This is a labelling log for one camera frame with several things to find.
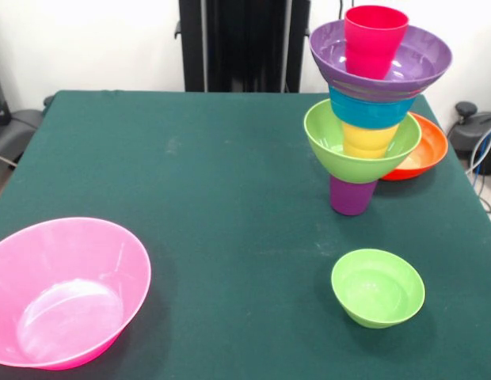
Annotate tangle of cables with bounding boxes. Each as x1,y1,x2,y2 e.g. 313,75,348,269
466,120,491,217

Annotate large pink plastic bowl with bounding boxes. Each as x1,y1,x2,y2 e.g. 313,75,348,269
0,216,153,371

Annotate red plastic cup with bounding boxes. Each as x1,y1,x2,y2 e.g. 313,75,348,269
344,5,410,81

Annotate dark green tablecloth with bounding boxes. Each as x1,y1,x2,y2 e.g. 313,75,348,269
0,89,491,380

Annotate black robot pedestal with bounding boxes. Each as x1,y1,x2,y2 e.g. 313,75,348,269
174,0,312,94

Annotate small green plastic bowl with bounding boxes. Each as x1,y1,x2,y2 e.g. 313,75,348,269
330,248,426,329

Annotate purple plastic bowl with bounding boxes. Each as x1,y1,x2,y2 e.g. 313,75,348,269
309,21,454,100

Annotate orange-red plastic bowl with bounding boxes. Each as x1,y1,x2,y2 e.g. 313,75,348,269
379,112,449,182

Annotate purple plastic cup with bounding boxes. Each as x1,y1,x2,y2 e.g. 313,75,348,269
329,176,379,217

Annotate yellow plastic cup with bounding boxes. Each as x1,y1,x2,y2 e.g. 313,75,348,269
341,120,401,160

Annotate black chair base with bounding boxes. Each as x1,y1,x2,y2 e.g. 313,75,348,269
447,101,491,175
0,108,44,167

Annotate blue plastic bowl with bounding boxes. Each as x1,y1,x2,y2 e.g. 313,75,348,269
329,82,419,130

